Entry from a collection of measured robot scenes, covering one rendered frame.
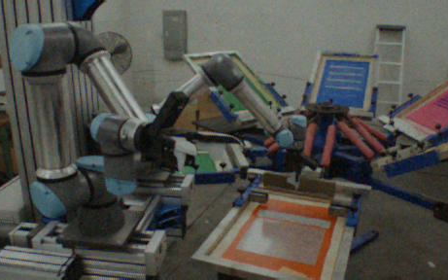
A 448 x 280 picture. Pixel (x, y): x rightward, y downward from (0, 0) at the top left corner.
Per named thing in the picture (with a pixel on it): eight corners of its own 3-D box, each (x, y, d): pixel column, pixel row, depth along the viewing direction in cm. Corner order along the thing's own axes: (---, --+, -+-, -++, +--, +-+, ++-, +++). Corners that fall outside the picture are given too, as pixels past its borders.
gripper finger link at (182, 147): (196, 179, 74) (183, 164, 82) (198, 147, 73) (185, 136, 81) (180, 179, 73) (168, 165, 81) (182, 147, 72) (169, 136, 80)
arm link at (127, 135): (144, 117, 94) (118, 120, 88) (158, 119, 92) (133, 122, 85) (143, 148, 96) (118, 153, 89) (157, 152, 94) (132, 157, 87)
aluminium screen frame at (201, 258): (339, 300, 140) (340, 292, 139) (190, 265, 161) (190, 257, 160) (359, 205, 209) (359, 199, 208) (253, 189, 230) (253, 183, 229)
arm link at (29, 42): (96, 208, 121) (78, 20, 104) (54, 228, 109) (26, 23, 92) (71, 197, 127) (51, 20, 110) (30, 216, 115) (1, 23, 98)
